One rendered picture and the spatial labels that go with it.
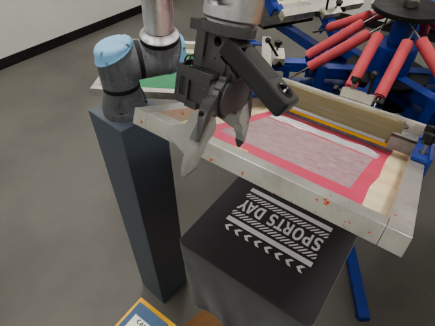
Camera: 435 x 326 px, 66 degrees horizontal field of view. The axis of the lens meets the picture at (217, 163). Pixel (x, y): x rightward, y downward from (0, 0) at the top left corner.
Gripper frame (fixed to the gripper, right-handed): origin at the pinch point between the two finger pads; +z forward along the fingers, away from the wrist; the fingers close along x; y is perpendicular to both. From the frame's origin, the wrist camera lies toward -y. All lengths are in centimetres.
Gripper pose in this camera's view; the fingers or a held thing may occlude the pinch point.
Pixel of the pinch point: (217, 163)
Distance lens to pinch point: 52.0
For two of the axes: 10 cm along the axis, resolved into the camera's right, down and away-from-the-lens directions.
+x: -5.6, 3.2, -7.6
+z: -1.7, 8.6, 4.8
